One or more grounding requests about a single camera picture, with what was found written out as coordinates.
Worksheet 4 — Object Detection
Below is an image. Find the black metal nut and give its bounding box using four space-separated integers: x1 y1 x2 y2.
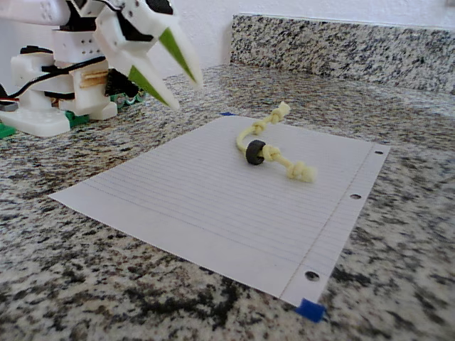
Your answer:
245 139 267 167

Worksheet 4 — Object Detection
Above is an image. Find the pale yellow knotted rope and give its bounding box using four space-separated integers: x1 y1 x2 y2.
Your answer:
235 101 317 185

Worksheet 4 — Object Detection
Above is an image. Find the black and green circuit board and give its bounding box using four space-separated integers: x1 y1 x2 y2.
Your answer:
105 69 147 107

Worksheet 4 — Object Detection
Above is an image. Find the speckled granite backsplash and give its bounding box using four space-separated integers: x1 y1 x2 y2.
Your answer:
230 13 455 95

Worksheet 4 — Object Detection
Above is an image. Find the lined paper sheet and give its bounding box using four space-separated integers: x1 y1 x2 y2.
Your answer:
48 115 391 308

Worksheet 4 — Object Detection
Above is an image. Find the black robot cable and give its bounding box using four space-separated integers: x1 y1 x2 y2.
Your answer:
5 57 108 99

